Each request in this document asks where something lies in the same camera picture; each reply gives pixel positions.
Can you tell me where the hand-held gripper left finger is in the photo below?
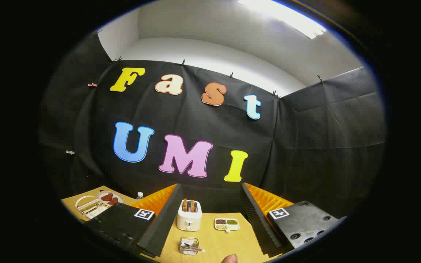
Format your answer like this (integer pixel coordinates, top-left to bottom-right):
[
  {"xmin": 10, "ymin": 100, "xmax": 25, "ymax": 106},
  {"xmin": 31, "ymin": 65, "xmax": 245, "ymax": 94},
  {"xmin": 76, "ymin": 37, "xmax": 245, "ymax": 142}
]
[{"xmin": 80, "ymin": 183, "xmax": 184, "ymax": 258}]

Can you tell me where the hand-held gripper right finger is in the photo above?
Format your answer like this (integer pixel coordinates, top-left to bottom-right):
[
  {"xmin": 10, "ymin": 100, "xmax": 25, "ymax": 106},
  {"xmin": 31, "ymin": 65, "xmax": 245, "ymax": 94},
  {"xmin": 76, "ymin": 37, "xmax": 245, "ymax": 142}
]
[{"xmin": 241, "ymin": 183, "xmax": 346, "ymax": 256}]

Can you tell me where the metal wire basket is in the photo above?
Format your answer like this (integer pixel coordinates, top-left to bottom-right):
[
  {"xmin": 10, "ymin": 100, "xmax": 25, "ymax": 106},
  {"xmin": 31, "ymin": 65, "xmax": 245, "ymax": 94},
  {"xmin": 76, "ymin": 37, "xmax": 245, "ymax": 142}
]
[{"xmin": 179, "ymin": 237, "xmax": 200, "ymax": 255}]

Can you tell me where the red white handle spoon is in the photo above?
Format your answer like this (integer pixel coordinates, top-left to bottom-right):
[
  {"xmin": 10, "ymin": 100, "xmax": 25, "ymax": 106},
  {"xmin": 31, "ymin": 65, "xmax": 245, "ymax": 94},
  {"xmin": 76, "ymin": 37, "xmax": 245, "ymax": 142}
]
[{"xmin": 181, "ymin": 244, "xmax": 206, "ymax": 253}]

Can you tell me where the white wire dish rack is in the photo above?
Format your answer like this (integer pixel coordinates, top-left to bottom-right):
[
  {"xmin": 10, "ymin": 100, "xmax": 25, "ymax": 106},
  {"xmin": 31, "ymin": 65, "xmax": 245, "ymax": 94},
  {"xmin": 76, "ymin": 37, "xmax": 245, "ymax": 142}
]
[{"xmin": 75, "ymin": 195, "xmax": 114, "ymax": 220}]

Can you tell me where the white divided bean dish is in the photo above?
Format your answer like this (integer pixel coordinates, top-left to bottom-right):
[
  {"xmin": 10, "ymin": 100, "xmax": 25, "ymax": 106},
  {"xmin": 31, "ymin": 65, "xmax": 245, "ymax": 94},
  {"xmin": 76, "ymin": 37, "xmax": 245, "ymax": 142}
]
[{"xmin": 214, "ymin": 218, "xmax": 240, "ymax": 233}]

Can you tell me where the small plate with meat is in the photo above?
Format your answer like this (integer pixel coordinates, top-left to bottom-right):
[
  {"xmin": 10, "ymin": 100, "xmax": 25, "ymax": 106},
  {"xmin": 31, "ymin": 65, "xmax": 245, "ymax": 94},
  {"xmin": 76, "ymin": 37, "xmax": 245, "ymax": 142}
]
[{"xmin": 97, "ymin": 192, "xmax": 124, "ymax": 206}]

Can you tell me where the white toaster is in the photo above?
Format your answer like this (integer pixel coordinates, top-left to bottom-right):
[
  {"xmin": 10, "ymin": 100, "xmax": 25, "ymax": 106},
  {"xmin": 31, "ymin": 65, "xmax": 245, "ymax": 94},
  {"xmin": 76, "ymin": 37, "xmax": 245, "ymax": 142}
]
[{"xmin": 177, "ymin": 200, "xmax": 202, "ymax": 232}]

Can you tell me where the black backdrop cloth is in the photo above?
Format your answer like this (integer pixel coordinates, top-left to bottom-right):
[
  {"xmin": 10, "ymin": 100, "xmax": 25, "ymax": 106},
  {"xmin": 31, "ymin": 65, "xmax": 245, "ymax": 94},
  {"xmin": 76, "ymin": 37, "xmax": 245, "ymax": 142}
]
[{"xmin": 39, "ymin": 31, "xmax": 386, "ymax": 220}]

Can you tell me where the ceiling light panel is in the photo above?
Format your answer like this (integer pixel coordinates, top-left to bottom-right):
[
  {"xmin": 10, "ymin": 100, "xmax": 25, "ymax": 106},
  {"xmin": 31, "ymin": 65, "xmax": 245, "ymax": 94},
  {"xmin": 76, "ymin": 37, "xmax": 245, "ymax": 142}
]
[{"xmin": 238, "ymin": 0, "xmax": 327, "ymax": 39}]

